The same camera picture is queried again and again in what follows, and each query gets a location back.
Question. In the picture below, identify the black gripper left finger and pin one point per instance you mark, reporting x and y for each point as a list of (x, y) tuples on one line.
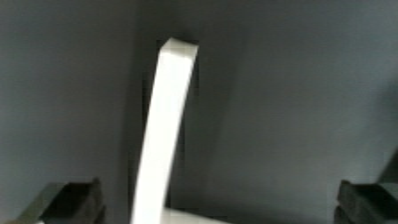
[(69, 204)]

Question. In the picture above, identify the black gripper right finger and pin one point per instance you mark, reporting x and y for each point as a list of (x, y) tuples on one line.
[(367, 203)]

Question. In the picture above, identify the white U-shaped obstacle fence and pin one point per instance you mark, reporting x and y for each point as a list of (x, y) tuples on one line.
[(174, 75)]

